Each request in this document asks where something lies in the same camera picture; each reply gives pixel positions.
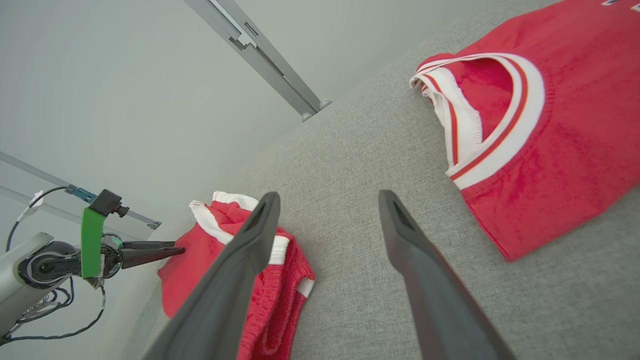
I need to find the grey double partition post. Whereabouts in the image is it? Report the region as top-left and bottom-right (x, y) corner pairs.
(184, 0), (333, 123)

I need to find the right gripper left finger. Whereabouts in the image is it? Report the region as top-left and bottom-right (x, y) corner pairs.
(144, 191), (281, 360)

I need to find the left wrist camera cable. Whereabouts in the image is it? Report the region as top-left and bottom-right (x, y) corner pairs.
(5, 184), (97, 253)

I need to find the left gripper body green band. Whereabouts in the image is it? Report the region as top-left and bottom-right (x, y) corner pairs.
(80, 207), (124, 290)

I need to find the grey slim partition post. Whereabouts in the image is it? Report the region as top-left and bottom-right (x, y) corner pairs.
(0, 150), (162, 231)
(0, 185), (151, 241)

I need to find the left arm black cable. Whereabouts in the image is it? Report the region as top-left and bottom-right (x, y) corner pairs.
(0, 277), (107, 346)

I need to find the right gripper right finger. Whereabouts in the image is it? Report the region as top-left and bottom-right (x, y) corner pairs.
(378, 189), (516, 360)

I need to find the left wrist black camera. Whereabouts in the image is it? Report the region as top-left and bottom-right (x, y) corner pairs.
(90, 189), (130, 219)

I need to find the red shorts white trim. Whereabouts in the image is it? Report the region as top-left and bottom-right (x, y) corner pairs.
(157, 191), (316, 360)

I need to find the red white Bulls shirt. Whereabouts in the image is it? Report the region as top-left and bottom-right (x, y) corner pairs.
(409, 0), (640, 262)

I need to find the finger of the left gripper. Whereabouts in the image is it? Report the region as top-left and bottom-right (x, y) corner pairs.
(121, 241), (177, 250)
(120, 246), (186, 270)

